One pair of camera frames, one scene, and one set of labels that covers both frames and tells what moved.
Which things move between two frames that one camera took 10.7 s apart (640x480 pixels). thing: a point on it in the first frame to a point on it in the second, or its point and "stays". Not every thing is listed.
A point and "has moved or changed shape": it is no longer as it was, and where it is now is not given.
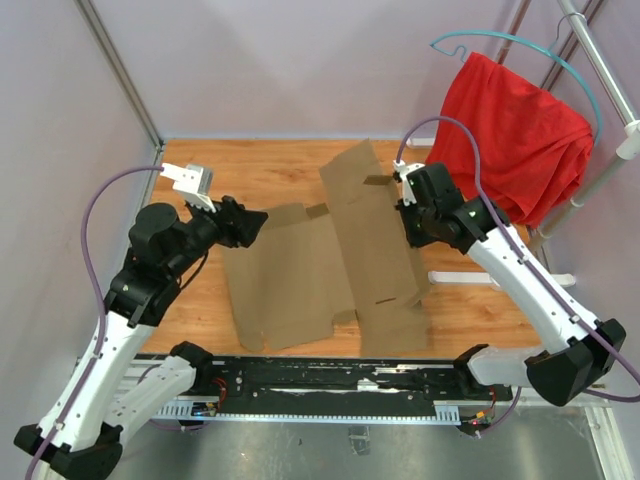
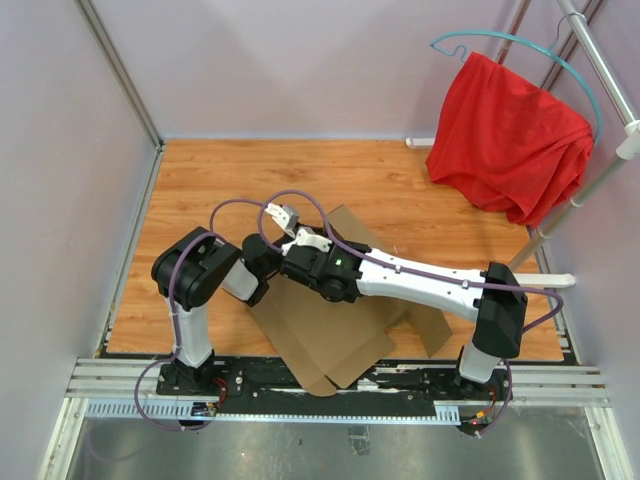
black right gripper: (413, 238) to (330, 250)
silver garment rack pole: (628, 143) stays
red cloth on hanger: (535, 146) stays
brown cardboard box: (298, 271) has moved or changed shape
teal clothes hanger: (527, 40) stays
